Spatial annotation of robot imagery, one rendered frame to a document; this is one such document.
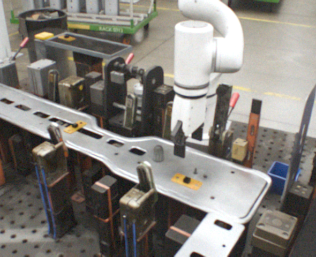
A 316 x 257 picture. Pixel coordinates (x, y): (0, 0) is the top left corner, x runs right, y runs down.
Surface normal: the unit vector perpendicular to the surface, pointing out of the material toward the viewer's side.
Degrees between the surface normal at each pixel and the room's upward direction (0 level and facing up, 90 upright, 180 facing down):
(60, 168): 90
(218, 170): 0
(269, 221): 0
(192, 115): 90
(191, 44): 90
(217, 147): 90
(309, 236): 0
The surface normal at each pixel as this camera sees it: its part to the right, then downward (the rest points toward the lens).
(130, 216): -0.54, 0.43
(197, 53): 0.09, 0.51
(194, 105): 0.76, 0.32
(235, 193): 0.00, -0.86
